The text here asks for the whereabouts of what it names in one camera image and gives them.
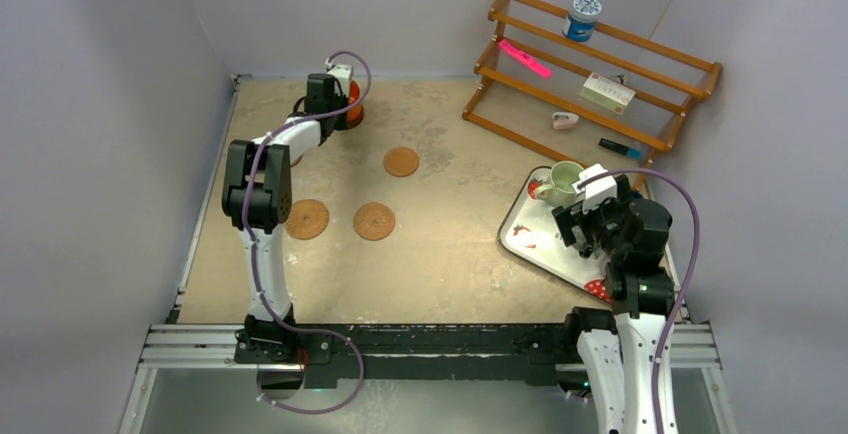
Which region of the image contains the strawberry print tray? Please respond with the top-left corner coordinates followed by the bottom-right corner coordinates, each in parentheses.
top-left (498, 165), bottom-right (610, 302)

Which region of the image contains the black aluminium mounting rail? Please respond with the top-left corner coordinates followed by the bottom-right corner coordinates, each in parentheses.
top-left (120, 319), bottom-right (737, 433)

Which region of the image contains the dark brown wooden coaster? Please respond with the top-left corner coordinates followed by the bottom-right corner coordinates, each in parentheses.
top-left (340, 111), bottom-right (364, 130)

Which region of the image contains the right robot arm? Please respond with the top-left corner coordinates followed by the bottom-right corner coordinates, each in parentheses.
top-left (552, 164), bottom-right (679, 433)

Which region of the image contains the black blue marker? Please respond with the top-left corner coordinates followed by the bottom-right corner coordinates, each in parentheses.
top-left (598, 138), bottom-right (642, 160)

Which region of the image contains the orange mug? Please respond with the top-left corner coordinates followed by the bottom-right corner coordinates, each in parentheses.
top-left (344, 79), bottom-right (366, 129)

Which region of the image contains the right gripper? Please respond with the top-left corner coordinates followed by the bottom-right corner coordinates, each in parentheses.
top-left (553, 175), bottom-right (631, 260)

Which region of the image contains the green white box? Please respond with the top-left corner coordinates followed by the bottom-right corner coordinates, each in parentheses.
top-left (579, 72), bottom-right (636, 115)

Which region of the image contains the blue white jar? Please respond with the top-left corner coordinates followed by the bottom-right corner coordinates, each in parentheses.
top-left (562, 0), bottom-right (602, 42)

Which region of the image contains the woven rattan coaster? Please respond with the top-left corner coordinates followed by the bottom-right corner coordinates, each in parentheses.
top-left (353, 202), bottom-right (396, 241)
top-left (285, 199), bottom-right (329, 240)

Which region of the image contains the wooden tiered shelf rack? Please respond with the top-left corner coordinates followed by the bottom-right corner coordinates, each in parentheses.
top-left (462, 0), bottom-right (722, 169)

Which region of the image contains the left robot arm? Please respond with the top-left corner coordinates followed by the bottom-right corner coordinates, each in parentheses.
top-left (221, 62), bottom-right (356, 363)

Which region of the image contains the pink highlighter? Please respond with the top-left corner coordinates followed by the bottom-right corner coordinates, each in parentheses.
top-left (497, 39), bottom-right (552, 79)

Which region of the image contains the light green mug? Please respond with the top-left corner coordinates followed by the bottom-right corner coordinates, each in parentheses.
top-left (530, 161), bottom-right (584, 208)

